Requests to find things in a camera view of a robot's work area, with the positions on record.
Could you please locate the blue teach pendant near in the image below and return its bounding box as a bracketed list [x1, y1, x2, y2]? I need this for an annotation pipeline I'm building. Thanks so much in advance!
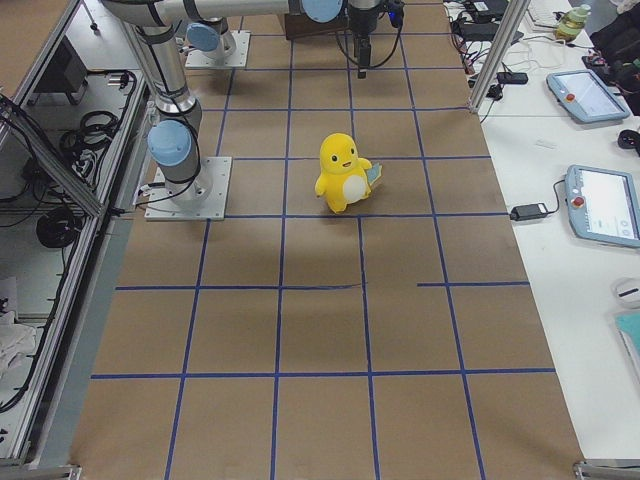
[564, 165, 639, 249]

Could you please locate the blue teach pendant far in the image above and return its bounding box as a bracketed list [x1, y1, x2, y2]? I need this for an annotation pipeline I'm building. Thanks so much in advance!
[546, 70, 630, 123]

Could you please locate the yellow plush dinosaur toy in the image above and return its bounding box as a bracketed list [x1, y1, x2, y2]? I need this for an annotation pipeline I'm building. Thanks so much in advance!
[314, 133, 382, 214]

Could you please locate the aluminium frame post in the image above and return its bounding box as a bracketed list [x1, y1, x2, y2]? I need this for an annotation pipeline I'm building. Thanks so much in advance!
[468, 0, 530, 113]

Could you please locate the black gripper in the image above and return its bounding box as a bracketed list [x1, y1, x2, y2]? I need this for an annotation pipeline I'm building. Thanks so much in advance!
[348, 0, 375, 79]

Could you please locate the white cloth rag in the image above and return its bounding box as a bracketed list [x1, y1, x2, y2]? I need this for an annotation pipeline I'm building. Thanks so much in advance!
[0, 277, 39, 384]

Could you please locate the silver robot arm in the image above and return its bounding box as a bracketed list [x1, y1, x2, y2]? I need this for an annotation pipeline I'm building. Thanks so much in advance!
[186, 17, 236, 61]
[104, 1, 384, 220]

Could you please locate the green drink bottle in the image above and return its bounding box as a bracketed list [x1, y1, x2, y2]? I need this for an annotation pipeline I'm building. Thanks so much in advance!
[553, 4, 591, 43]

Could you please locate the blue teach pendant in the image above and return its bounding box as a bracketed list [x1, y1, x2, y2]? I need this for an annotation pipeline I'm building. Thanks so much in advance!
[564, 165, 639, 249]
[546, 70, 630, 123]

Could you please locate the white computer mouse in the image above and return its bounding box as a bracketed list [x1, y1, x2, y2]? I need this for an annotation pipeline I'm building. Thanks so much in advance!
[612, 277, 640, 309]

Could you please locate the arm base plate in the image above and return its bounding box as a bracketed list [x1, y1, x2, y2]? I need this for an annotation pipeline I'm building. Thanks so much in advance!
[185, 25, 251, 70]
[144, 157, 232, 221]

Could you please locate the black power adapter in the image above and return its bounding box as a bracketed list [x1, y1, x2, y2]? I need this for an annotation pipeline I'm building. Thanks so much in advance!
[509, 203, 550, 222]

